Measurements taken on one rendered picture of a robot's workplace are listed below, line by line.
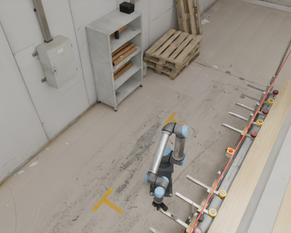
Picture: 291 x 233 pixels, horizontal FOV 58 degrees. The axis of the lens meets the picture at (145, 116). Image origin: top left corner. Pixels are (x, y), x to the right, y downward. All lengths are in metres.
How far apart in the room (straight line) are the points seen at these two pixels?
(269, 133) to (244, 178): 0.81
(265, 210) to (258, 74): 5.27
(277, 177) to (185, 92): 4.24
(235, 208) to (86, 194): 2.05
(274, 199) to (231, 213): 1.72
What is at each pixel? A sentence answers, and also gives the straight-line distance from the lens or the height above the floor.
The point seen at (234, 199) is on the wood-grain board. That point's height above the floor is 0.90.
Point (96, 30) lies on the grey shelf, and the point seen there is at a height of 1.54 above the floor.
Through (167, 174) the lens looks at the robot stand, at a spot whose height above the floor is 0.52.
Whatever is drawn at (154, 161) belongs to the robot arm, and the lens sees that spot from 2.63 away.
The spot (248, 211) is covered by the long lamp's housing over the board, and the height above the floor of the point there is 2.37.
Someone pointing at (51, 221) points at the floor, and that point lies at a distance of 3.89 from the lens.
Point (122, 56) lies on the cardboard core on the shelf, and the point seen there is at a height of 0.97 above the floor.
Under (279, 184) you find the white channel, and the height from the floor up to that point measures 2.46.
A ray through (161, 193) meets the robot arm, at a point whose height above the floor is 1.19.
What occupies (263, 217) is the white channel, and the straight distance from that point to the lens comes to 1.12.
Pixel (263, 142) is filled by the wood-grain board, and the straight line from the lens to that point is 3.54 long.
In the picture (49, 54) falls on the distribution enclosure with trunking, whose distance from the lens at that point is 3.59.
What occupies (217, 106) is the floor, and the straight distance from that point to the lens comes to 5.17.
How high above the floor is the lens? 3.41
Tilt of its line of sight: 46 degrees down
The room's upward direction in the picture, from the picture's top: straight up
